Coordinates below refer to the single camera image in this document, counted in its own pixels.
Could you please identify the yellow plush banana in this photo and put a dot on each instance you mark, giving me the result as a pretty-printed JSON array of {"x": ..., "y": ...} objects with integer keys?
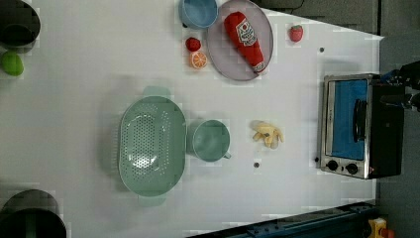
[{"x": 270, "y": 134}]

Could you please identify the green mug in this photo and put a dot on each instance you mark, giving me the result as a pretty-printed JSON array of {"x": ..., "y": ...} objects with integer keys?
[{"x": 208, "y": 140}]

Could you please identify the green perforated colander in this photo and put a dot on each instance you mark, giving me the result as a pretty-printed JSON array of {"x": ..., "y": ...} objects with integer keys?
[{"x": 152, "y": 146}]

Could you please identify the grey round plate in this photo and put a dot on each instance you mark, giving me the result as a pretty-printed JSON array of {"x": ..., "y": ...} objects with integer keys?
[{"x": 225, "y": 56}]

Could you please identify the orange slice toy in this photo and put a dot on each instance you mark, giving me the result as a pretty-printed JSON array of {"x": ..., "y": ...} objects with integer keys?
[{"x": 198, "y": 60}]

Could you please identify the small red toy fruit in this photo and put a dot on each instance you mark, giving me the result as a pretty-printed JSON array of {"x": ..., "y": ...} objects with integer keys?
[{"x": 193, "y": 44}]

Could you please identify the red plush ketchup bottle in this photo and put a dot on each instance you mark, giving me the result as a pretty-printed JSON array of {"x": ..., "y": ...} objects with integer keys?
[{"x": 244, "y": 37}]

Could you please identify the blue cup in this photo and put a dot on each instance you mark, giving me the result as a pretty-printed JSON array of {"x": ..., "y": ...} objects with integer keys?
[{"x": 198, "y": 14}]

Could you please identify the red toy strawberry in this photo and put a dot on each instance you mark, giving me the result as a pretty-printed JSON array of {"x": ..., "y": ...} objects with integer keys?
[{"x": 296, "y": 33}]

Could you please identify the black toaster oven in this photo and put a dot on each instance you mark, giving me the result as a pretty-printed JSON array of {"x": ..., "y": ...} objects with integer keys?
[{"x": 361, "y": 127}]

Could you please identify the yellow clamp tool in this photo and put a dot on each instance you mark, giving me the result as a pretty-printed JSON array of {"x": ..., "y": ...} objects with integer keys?
[{"x": 379, "y": 229}]

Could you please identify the green toy fruit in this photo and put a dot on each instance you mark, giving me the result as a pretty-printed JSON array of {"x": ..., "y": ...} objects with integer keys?
[{"x": 12, "y": 63}]

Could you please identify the blue metal frame rail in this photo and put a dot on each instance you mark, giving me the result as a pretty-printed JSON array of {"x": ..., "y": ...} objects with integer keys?
[{"x": 347, "y": 221}]

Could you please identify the black cylinder post lower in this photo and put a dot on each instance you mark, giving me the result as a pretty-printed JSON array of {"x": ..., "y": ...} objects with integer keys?
[{"x": 31, "y": 213}]

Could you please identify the black cylinder post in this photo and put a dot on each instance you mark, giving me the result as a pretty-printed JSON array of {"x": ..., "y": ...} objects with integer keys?
[
  {"x": 31, "y": 213},
  {"x": 20, "y": 25}
]

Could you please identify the black cylinder post upper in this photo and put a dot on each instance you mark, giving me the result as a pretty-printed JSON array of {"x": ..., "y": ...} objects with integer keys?
[{"x": 20, "y": 25}]

